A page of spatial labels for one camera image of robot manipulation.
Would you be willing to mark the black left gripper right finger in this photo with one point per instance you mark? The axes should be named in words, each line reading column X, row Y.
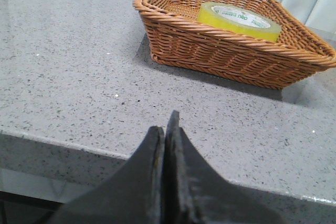
column 195, row 193

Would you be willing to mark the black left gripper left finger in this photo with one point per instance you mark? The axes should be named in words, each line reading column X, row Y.
column 132, row 195

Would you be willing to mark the yellow tape roll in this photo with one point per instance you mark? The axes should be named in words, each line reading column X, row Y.
column 238, row 20

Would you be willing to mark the brown wicker basket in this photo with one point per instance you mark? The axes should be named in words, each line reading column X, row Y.
column 177, row 39

